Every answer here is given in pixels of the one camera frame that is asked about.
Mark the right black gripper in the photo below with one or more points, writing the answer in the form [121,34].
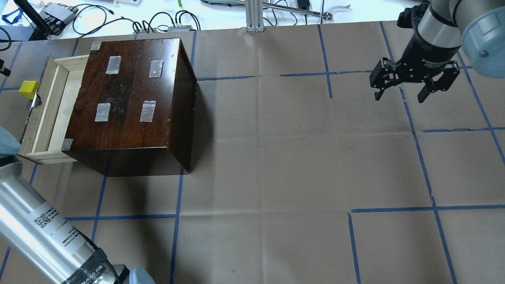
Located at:
[426,53]

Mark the wooden drawer with white handle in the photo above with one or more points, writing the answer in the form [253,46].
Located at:
[49,117]

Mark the yellow cube block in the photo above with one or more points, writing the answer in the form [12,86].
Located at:
[28,89]

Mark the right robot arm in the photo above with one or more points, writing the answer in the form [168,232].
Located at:
[440,29]

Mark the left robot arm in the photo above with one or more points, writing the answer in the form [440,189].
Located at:
[59,251]

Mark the dark wooden drawer box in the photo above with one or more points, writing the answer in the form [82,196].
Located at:
[135,109]

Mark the aluminium frame post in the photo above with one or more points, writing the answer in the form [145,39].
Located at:
[254,15]

